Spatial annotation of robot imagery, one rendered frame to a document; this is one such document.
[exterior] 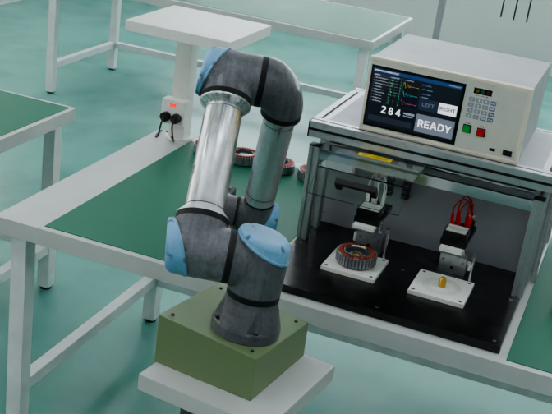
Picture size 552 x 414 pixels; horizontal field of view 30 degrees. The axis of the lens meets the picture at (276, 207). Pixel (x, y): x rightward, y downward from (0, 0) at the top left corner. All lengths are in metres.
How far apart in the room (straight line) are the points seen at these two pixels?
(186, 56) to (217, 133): 1.38
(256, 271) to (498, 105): 0.90
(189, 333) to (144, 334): 1.71
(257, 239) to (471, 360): 0.69
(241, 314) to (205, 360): 0.13
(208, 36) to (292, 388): 1.37
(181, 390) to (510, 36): 7.20
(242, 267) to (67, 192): 1.13
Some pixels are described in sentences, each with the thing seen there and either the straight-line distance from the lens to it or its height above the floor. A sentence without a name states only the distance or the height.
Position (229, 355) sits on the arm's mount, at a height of 0.84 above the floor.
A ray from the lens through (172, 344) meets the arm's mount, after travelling 2.26.
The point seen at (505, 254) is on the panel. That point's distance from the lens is 2.98.
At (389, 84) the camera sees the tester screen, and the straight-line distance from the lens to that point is 2.79.
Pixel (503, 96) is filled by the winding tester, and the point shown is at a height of 1.29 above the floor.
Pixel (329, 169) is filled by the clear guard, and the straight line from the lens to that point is 2.64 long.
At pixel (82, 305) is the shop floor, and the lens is 4.09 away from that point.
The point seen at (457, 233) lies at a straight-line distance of 2.77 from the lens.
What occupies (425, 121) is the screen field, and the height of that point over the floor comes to 1.17.
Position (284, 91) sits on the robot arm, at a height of 1.32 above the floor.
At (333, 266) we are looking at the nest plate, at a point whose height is 0.78.
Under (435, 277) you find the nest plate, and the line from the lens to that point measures 2.82.
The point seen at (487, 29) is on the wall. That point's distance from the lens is 9.15.
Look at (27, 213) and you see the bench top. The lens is 3.00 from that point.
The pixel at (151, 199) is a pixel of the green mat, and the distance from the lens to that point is 3.15.
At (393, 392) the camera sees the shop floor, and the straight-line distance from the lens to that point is 3.79.
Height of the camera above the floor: 1.94
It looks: 22 degrees down
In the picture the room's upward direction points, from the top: 8 degrees clockwise
